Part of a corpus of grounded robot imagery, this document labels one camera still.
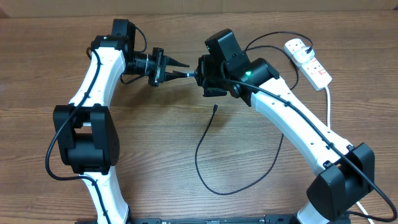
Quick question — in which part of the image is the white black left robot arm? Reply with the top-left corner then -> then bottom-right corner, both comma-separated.
45,19 -> 189,223

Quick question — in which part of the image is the white charger plug adapter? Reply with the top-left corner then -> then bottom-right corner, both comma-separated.
293,47 -> 315,67

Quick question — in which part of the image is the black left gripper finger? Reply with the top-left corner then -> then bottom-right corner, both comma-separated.
164,71 -> 188,82
167,56 -> 189,68

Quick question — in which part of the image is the white power extension strip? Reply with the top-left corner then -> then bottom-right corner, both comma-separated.
284,39 -> 332,91

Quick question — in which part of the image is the white power strip cord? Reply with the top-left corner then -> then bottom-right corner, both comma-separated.
324,86 -> 375,224

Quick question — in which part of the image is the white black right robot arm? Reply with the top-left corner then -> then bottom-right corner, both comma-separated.
196,29 -> 375,223

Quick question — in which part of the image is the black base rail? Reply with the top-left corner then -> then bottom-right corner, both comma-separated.
74,213 -> 352,224

